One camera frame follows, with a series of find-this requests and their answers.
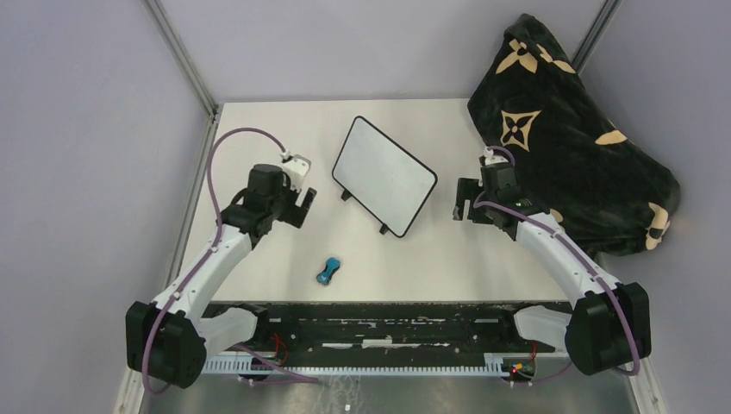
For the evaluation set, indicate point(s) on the blue whiteboard eraser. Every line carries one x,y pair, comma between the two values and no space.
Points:
332,265

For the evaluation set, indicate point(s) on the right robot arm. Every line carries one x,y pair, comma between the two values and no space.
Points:
577,286

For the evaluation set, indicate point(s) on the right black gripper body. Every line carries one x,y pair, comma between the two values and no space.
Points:
487,213

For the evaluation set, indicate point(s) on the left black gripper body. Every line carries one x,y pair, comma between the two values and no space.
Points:
287,197

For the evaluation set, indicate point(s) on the black blanket with tan flowers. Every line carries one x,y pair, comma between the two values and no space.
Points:
608,195

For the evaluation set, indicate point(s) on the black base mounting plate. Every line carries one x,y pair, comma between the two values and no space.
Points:
424,335

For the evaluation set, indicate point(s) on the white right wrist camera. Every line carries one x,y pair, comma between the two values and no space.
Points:
496,156

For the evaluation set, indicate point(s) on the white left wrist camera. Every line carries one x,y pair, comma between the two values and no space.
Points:
295,167

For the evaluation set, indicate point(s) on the small black-framed whiteboard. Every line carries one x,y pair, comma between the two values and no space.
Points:
383,177

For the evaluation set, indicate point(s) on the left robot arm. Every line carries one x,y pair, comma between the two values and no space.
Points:
170,339

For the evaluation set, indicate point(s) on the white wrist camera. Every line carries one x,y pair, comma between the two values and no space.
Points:
295,167
496,156

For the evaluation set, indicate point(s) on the blue-grey cable duct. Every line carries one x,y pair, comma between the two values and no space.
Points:
244,364

